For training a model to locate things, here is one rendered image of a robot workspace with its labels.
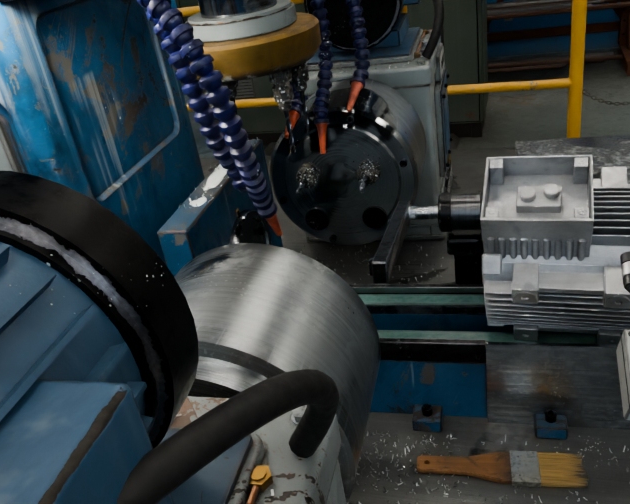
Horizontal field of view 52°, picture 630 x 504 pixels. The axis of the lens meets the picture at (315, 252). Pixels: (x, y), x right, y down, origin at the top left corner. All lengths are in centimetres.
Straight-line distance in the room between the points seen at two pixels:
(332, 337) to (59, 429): 37
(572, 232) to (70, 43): 61
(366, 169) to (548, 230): 36
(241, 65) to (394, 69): 55
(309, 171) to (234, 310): 52
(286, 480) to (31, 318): 19
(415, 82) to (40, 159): 71
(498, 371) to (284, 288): 38
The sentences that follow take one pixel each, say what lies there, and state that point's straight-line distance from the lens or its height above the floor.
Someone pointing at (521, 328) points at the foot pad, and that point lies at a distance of 87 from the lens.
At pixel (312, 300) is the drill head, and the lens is 61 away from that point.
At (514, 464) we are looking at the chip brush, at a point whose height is 81.
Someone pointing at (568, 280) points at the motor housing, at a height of 103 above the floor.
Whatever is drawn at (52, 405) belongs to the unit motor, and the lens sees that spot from 27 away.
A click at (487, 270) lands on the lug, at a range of 81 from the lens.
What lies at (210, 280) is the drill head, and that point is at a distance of 62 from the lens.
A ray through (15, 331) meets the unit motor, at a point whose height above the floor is 133.
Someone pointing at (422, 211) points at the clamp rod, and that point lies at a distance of 100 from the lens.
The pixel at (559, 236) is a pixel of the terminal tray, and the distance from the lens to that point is 79.
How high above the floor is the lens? 147
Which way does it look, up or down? 29 degrees down
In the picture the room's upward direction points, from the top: 10 degrees counter-clockwise
